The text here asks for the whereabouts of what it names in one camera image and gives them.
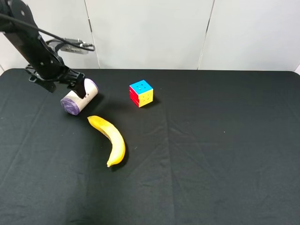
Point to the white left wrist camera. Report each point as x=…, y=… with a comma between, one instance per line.
x=71, y=46

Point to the black tablecloth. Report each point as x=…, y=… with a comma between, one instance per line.
x=212, y=148

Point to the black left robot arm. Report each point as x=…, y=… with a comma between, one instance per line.
x=40, y=48

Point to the yellow banana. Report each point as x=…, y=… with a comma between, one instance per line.
x=111, y=132

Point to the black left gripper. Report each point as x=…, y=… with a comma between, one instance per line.
x=48, y=76

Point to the purple bag roll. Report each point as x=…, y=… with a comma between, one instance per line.
x=73, y=104

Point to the multicoloured puzzle cube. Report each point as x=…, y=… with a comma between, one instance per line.
x=141, y=93

